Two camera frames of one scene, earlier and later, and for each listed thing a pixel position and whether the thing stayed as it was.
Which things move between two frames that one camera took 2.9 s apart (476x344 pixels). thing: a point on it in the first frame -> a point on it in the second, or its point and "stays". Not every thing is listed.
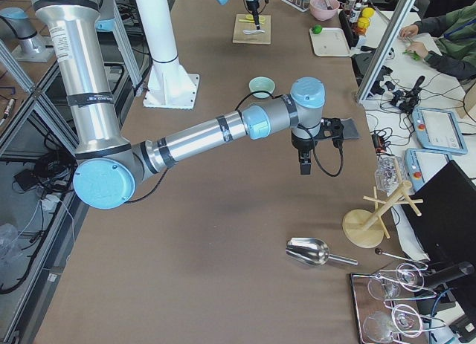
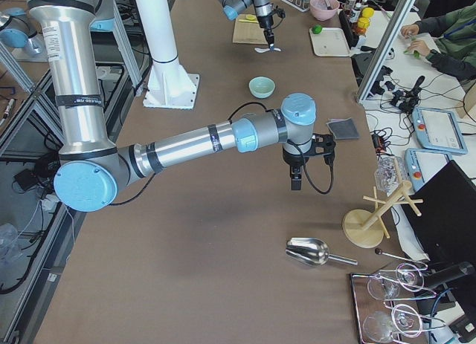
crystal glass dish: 386,177 stays
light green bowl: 261,84 stays
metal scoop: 312,251 stays
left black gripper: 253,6 -> 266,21
